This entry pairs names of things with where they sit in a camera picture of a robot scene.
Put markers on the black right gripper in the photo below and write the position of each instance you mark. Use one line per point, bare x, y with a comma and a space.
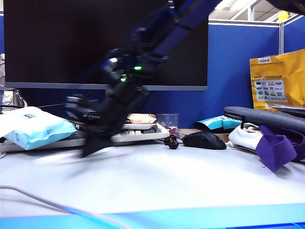
116, 109

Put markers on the yellow printed envelope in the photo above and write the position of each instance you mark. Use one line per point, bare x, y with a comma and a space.
290, 71

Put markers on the grey laptop sleeve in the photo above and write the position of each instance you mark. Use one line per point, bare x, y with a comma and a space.
262, 117

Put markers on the black computer monitor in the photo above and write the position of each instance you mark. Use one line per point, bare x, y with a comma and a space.
47, 47

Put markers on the white cloth bag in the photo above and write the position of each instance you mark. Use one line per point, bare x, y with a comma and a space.
245, 138

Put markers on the clear plastic box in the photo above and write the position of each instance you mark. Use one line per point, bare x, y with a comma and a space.
166, 120

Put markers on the purple cloth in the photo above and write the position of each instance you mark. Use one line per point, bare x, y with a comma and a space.
276, 148

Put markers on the blue wet wipes pack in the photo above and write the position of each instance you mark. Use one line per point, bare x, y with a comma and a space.
35, 130

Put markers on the small blue white packet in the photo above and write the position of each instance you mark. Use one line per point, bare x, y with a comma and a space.
219, 122

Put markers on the gold plastic cherry tray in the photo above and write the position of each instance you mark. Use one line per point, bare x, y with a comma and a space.
140, 119

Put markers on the yellow rubber duck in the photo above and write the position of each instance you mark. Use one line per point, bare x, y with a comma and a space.
283, 16

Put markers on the white grey keyboard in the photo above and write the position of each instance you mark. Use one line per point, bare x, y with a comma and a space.
138, 138

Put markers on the black computer mouse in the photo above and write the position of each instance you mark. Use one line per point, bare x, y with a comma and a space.
205, 140

